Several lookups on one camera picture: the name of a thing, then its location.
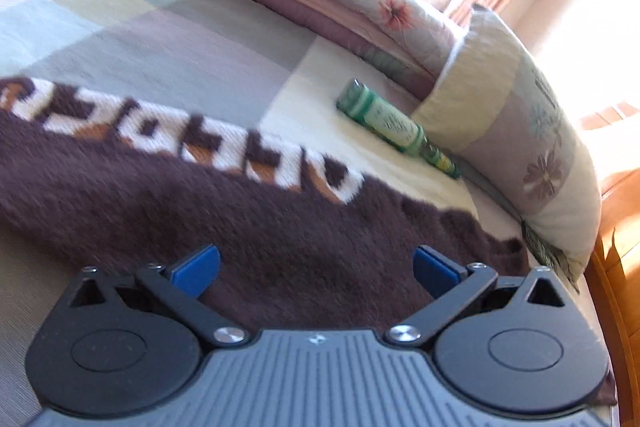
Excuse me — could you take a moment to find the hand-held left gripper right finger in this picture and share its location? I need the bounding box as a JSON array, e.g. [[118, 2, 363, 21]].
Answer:
[[385, 245, 568, 349]]

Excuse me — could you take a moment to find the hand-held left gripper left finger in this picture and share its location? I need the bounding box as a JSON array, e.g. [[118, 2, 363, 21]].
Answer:
[[69, 243, 249, 349]]

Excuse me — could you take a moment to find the brown knit sweater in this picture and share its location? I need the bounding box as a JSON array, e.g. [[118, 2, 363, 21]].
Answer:
[[0, 77, 618, 408]]

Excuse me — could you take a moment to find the floral patchwork pillow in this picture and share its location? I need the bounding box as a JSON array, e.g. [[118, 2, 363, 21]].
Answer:
[[411, 4, 603, 295]]

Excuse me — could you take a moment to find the green glass bottle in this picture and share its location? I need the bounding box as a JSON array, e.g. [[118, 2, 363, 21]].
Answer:
[[336, 78, 462, 180]]

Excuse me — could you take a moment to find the wooden headboard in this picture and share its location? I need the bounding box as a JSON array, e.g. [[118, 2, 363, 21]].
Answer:
[[580, 99, 640, 427]]

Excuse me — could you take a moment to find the bed with patchwork floral sheet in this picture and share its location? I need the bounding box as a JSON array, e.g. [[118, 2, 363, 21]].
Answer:
[[0, 0, 616, 427]]

